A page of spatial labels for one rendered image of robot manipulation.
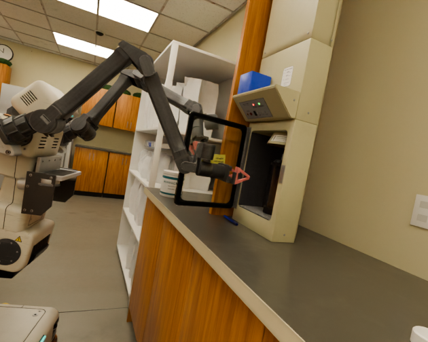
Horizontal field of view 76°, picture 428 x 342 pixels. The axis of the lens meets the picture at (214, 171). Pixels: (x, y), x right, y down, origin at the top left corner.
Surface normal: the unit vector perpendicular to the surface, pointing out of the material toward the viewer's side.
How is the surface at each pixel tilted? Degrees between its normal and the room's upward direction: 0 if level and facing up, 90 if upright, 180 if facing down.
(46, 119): 92
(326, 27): 90
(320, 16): 90
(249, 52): 90
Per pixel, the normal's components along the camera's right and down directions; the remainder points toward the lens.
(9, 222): 0.18, 0.08
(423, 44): -0.89, -0.14
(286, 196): 0.41, 0.12
